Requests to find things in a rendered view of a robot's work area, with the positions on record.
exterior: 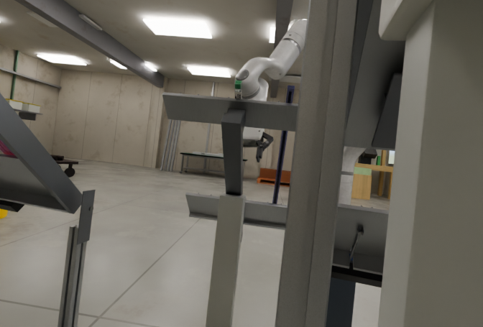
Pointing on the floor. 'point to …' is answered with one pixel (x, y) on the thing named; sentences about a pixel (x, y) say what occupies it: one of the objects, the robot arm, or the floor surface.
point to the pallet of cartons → (273, 177)
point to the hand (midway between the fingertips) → (243, 157)
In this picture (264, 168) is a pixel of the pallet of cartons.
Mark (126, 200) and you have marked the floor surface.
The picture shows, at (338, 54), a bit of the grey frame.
